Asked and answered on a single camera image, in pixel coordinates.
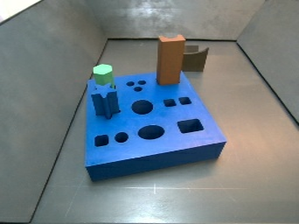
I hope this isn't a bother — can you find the blue fixture block with holes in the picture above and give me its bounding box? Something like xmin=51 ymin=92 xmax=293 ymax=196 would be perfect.
xmin=86 ymin=73 xmax=227 ymax=181

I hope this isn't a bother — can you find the black curved cradle stand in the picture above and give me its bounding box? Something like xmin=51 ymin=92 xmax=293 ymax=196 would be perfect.
xmin=182 ymin=45 xmax=210 ymax=72

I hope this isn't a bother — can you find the blue star peg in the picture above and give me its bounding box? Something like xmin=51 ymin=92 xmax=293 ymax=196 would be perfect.
xmin=91 ymin=84 xmax=120 ymax=119

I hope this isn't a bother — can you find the brown tall peg block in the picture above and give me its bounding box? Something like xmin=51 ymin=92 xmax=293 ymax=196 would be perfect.
xmin=156 ymin=35 xmax=186 ymax=85

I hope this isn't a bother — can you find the green octagonal peg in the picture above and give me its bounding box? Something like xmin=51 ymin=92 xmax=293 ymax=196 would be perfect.
xmin=94 ymin=64 xmax=115 ymax=87

